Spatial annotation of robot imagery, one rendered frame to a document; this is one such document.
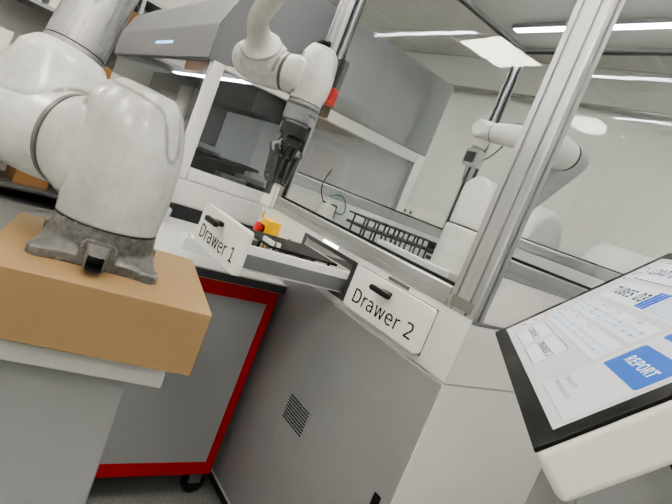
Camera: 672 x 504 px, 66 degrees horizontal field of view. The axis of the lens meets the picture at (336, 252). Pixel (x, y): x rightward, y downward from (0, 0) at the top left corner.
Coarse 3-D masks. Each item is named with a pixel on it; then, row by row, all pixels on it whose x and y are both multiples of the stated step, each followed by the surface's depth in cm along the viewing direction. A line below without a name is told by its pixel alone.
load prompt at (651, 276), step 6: (666, 264) 78; (654, 270) 78; (660, 270) 76; (666, 270) 74; (642, 276) 78; (648, 276) 76; (654, 276) 74; (660, 276) 73; (666, 276) 71; (654, 282) 71; (660, 282) 70; (666, 282) 68
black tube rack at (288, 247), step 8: (256, 232) 142; (280, 240) 145; (288, 240) 150; (280, 248) 131; (288, 248) 137; (296, 248) 142; (304, 248) 147; (296, 256) 148; (304, 256) 135; (312, 256) 138; (320, 256) 145; (328, 264) 142; (336, 264) 142
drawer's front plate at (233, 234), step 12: (204, 216) 139; (216, 216) 133; (228, 216) 129; (204, 228) 138; (216, 228) 132; (228, 228) 126; (240, 228) 121; (204, 240) 136; (216, 240) 130; (228, 240) 125; (240, 240) 120; (216, 252) 128; (228, 252) 123; (240, 252) 118; (228, 264) 122; (240, 264) 119
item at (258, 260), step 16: (256, 240) 149; (256, 256) 123; (272, 256) 125; (288, 256) 128; (256, 272) 124; (272, 272) 127; (288, 272) 129; (304, 272) 132; (320, 272) 135; (336, 272) 138; (336, 288) 139
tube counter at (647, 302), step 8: (640, 296) 68; (648, 296) 66; (656, 296) 65; (664, 296) 63; (632, 304) 66; (640, 304) 65; (648, 304) 63; (656, 304) 62; (664, 304) 60; (648, 312) 60; (656, 312) 59; (664, 312) 57; (664, 320) 55
